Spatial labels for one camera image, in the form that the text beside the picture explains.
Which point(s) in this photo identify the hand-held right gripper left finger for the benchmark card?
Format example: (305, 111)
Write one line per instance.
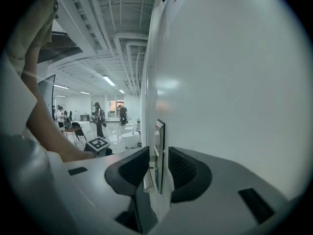
(93, 180)

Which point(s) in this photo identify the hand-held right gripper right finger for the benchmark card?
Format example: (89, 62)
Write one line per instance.
(225, 180)

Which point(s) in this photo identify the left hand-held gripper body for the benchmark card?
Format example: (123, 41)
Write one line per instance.
(97, 144)

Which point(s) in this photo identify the white door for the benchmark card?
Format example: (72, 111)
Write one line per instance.
(232, 94)

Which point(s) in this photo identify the person's left forearm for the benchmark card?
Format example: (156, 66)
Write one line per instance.
(49, 131)

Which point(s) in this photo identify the black folding chair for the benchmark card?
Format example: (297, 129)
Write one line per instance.
(78, 130)

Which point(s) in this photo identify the wooden table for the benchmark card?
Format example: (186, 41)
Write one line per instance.
(71, 129)

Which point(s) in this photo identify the white oval bathtub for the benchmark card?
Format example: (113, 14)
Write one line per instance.
(129, 139)

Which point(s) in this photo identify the black office chair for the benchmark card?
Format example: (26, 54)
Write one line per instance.
(124, 121)

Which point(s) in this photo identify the window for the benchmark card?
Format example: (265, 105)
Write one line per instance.
(115, 108)

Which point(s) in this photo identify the ceiling light panel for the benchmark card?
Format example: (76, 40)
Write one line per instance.
(121, 91)
(108, 81)
(85, 92)

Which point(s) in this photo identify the white ceiling pipes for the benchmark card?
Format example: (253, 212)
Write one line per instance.
(132, 57)

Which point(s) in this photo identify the person's beige shirt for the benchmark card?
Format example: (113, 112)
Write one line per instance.
(36, 21)

